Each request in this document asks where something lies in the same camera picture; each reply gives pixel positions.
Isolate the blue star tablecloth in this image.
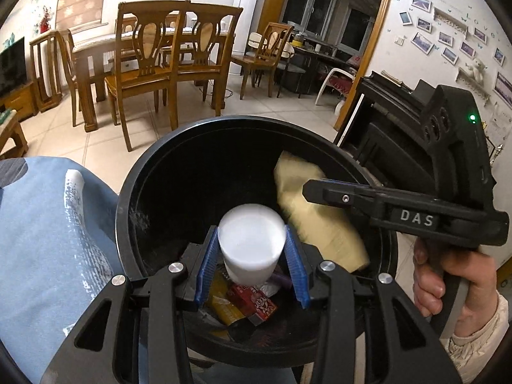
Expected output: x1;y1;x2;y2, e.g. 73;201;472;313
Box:
1;157;123;383

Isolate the white plastic chair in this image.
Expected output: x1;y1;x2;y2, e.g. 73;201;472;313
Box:
315;68;355;105

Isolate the yellow foil snack bag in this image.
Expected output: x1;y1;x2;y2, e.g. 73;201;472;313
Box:
207;271;249;342

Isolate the white floor air conditioner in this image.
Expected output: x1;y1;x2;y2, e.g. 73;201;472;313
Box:
232;0;257;56

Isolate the far wooden chair by radiator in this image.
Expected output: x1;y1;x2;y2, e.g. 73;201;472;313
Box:
56;29;108;133

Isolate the wooden coffee table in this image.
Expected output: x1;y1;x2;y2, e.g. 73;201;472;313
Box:
0;108;28;160

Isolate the wooden dining table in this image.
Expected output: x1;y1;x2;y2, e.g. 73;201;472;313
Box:
71;27;228;133

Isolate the purple tube with white cap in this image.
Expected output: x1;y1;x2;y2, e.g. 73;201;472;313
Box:
270;271;293;288

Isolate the near wooden dining chair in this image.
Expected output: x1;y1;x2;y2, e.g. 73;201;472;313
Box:
104;0;185;151

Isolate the small wooden side chair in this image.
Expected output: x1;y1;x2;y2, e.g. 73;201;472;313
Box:
231;22;293;100

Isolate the wooden plant stand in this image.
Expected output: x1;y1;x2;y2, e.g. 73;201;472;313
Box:
29;30;62;112

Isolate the person's right hand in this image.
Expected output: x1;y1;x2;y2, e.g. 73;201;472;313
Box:
413;238;499;337

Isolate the tall green white carton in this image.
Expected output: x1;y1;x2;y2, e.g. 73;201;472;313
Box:
274;152;370;273

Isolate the red barcode carton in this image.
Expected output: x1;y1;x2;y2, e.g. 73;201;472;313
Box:
228;284;277;326

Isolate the white paper cup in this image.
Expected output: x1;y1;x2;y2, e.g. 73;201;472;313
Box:
218;204;286;286

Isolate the wooden tv cabinet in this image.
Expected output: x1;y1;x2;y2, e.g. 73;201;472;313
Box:
0;82;38;121

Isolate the wooden dining chair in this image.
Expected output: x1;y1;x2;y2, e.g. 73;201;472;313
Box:
104;0;185;151
167;0;243;129

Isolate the black round trash bin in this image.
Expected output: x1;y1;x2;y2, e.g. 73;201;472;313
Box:
114;114;399;369

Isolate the black flat television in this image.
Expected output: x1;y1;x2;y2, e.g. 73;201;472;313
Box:
0;37;27;95

